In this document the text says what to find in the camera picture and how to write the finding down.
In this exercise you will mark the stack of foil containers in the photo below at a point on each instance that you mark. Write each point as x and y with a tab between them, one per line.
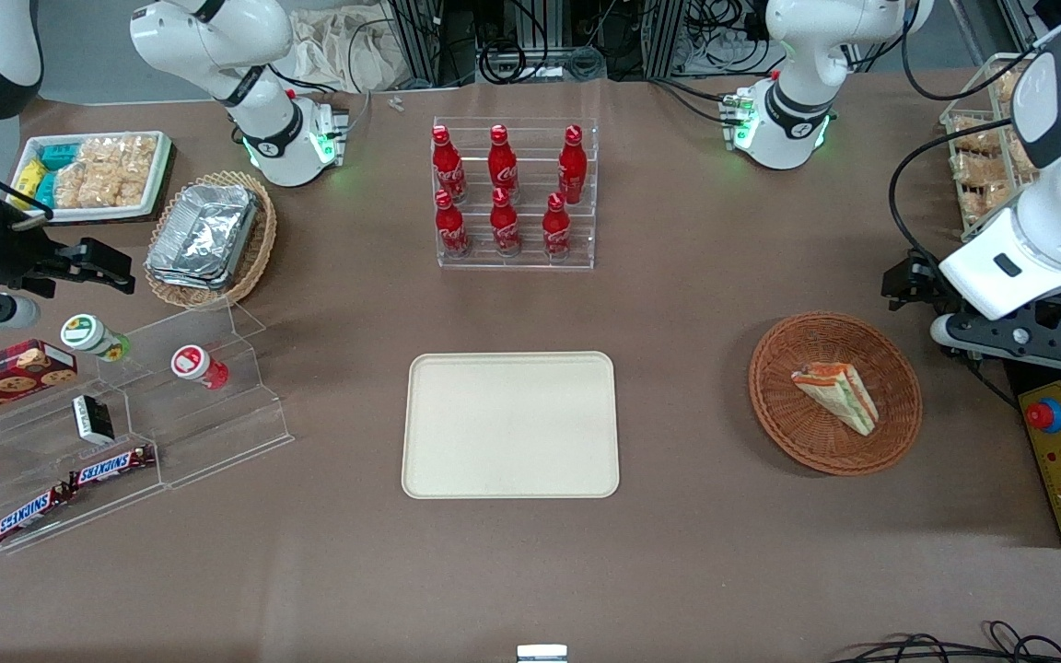
204	235

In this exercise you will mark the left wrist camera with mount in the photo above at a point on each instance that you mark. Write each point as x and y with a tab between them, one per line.
1014	336

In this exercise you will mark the clear bag of rice crackers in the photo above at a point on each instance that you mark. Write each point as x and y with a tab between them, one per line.
121	152
98	189

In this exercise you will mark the oval light wicker basket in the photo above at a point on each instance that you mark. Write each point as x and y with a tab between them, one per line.
259	253

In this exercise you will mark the bagged pastry snack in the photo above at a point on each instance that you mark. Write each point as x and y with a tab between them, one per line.
977	168
980	138
986	204

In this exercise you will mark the round brown wicker basket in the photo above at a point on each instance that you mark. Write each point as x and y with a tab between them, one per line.
793	424

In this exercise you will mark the small white connector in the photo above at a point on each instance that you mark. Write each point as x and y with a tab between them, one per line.
395	103

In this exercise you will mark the yellow snack packet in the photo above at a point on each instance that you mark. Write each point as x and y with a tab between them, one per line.
29	177

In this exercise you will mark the red cola bottle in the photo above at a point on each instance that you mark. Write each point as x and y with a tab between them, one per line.
502	164
447	166
505	226
556	228
572	166
451	228

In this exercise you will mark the red lid drink cup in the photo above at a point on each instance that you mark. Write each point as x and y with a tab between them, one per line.
194	363

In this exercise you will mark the small black box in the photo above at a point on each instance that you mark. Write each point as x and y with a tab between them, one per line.
93	419

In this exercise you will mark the beige plastic tray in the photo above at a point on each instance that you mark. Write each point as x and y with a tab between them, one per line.
510	425

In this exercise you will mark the clear acrylic stepped display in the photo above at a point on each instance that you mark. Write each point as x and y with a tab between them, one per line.
199	433

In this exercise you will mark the green lid drink cup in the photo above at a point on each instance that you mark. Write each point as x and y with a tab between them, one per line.
88	333

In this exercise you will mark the snickers bar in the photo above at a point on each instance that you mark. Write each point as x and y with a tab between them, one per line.
111	465
29	513

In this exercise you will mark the clear acrylic bottle rack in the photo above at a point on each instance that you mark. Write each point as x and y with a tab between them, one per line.
530	262

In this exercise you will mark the beige cloth bag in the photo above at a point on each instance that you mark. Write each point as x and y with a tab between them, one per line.
346	51

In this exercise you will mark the teal snack packet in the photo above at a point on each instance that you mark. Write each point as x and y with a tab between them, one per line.
58	154

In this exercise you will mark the red cookie box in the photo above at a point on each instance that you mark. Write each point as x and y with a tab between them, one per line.
5	373

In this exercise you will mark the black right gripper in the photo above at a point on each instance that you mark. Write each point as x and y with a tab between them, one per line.
17	255

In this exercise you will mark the triangular sandwich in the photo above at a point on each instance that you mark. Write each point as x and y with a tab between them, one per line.
839	394

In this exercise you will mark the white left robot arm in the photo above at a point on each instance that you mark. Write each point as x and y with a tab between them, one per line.
798	101

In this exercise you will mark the small white block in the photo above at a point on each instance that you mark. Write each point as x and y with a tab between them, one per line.
542	654

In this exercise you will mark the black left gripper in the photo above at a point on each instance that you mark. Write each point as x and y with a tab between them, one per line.
917	282

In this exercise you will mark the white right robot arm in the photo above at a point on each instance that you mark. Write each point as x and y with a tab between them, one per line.
259	124

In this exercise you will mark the white rectangular snack tray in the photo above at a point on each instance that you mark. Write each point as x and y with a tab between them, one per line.
155	189

